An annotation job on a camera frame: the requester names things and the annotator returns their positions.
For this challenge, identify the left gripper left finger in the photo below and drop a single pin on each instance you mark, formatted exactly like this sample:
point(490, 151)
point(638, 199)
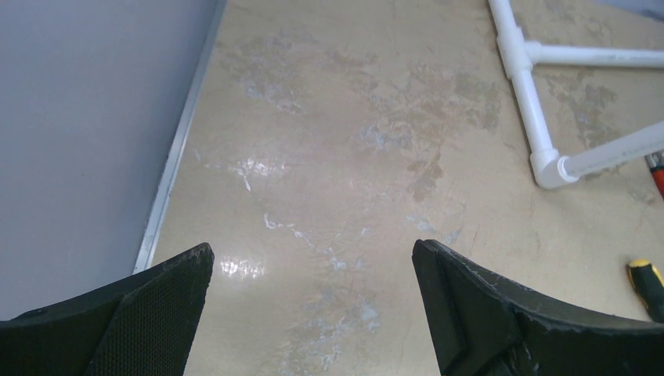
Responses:
point(144, 324)

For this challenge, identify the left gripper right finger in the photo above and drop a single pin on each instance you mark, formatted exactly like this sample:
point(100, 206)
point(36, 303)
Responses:
point(482, 323)

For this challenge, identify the yellow black screwdriver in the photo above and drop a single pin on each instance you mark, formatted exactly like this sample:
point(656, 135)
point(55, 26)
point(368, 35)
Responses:
point(647, 283)

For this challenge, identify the red adjustable wrench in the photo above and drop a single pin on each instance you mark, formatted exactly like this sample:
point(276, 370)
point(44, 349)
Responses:
point(655, 165)

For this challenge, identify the white pvc pipe frame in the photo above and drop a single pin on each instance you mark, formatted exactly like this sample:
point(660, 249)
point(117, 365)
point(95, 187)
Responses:
point(519, 56)

